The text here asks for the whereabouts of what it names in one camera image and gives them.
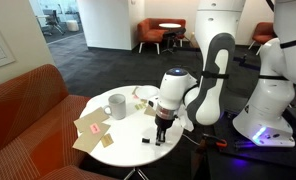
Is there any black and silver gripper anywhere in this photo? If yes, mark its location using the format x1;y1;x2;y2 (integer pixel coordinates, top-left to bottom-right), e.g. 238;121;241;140
155;105;178;146

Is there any white marker with black cap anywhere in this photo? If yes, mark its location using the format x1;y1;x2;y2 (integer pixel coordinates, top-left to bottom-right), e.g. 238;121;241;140
142;138;150;144

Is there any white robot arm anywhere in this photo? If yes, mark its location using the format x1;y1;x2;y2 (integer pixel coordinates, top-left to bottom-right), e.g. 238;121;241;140
155;0;296;147

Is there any brown cardboard sheet right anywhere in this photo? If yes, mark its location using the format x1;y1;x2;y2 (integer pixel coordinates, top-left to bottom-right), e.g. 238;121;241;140
144;106;156;116

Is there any brown cardboard sheet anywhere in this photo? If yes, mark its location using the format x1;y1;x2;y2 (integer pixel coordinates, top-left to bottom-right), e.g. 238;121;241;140
73;123;110;154
74;108;109;132
144;106;156;116

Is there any round white table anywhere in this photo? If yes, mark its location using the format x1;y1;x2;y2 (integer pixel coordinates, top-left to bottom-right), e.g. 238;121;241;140
81;85;183;180

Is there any small green yellow card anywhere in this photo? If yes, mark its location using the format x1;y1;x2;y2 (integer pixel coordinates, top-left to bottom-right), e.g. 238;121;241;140
135;103;147;110

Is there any white bowl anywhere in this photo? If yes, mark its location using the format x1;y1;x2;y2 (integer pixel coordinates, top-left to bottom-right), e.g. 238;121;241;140
135;85;159;100

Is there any white ceramic mug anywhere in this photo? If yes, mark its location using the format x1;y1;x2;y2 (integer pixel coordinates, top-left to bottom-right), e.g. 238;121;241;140
103;94;126;120

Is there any small tan card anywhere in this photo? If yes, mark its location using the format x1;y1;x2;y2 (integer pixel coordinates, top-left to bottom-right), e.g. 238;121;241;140
101;134;114;147

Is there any orange black clamp lower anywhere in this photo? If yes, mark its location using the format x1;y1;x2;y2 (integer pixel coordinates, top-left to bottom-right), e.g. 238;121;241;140
196;133;229;158

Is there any brown cardboard sheet upper left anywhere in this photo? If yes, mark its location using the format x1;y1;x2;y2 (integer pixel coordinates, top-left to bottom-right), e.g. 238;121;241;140
74;108;109;132

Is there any pink sticky note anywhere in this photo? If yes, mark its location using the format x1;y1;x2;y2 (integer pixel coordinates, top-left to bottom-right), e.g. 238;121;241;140
90;123;100;134

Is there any brown cardboard sheet lower left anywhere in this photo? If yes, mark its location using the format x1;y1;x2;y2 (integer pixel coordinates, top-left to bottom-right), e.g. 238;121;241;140
73;123;110;154

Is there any orange armchair background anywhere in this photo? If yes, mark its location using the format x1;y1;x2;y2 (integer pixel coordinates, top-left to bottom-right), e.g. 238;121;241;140
137;18;186;49

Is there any small round background table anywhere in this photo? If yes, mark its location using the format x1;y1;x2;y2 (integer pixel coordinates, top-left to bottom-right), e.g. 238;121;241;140
159;23;181;53

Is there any large orange sofa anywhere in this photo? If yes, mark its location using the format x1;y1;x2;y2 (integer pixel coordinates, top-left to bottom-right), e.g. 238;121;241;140
0;64;113;180

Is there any white round ottoman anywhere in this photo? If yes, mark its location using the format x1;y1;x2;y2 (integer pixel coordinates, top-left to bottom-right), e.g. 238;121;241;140
66;20;79;32

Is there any orange chair right background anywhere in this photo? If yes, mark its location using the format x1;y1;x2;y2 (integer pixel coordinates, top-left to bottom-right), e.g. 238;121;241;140
249;22;276;54

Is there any grey office chair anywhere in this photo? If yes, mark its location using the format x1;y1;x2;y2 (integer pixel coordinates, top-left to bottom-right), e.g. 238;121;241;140
43;9;65;35

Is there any white cable on floor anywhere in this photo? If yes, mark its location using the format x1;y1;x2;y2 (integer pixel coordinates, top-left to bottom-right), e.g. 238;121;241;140
182;133;202;147

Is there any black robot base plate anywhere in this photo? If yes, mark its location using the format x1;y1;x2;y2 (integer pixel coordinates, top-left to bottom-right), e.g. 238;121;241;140
214;112;296;168

